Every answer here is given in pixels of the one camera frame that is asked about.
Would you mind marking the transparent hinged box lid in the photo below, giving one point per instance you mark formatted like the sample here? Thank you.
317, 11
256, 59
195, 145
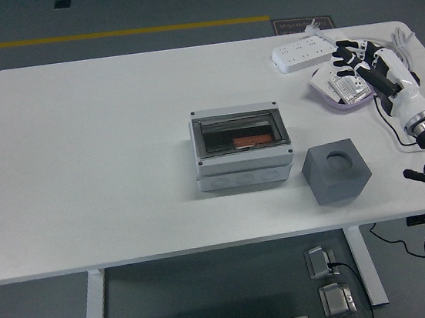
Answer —
217, 135

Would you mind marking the grey cube battery holder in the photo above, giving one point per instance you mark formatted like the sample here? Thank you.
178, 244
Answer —
336, 186

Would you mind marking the metal floor socket box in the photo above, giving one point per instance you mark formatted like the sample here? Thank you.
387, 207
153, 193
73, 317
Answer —
336, 300
320, 262

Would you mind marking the white power strip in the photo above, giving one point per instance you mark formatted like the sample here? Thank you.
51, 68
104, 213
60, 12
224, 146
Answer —
302, 53

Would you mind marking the grey plastic junction box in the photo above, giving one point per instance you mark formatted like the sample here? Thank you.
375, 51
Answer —
244, 166

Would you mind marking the white table leg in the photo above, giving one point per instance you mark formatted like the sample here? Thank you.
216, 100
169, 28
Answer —
95, 309
368, 275

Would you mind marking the dark floor sign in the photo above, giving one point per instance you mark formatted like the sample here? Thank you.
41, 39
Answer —
293, 25

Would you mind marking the orange cylindrical battery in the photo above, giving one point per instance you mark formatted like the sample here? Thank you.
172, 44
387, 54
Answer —
251, 140

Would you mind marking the purple oval tray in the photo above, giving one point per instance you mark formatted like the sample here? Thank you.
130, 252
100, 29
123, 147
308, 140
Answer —
340, 107

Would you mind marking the black square floor cover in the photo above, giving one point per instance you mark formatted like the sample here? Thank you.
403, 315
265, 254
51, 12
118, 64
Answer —
62, 4

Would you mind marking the printed white socket packet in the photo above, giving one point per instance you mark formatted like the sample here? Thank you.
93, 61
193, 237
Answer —
349, 91

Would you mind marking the white plain socket panel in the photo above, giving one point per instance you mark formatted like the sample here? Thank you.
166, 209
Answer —
321, 81

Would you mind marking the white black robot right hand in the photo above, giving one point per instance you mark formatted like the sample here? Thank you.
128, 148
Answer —
401, 81

